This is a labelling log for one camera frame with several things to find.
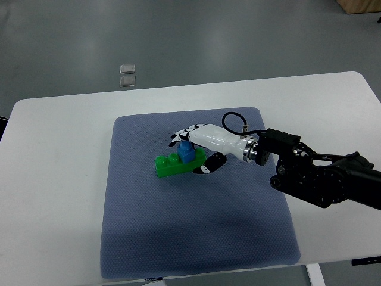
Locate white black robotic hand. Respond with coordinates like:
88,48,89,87
169,124,258,175

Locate blue toy block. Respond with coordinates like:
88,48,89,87
177,141,195,164

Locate green four-stud toy block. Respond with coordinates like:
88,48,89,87
155,148,206,178

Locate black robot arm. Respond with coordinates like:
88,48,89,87
254,129,380,209

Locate blue-grey textured mat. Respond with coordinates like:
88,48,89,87
100,109,300,279

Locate lower metal floor plate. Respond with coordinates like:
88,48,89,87
120,74,136,88

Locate metal floor plate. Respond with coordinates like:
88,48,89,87
120,64,135,74
120,74,136,88

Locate upper metal floor plate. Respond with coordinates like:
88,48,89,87
120,64,135,74

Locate white table leg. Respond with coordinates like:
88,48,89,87
305,263,326,286

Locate wooden box corner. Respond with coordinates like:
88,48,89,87
336,0,380,14

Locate black table control panel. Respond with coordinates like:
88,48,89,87
351,257,381,266

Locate black cable loop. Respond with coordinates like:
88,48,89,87
221,111,267,136

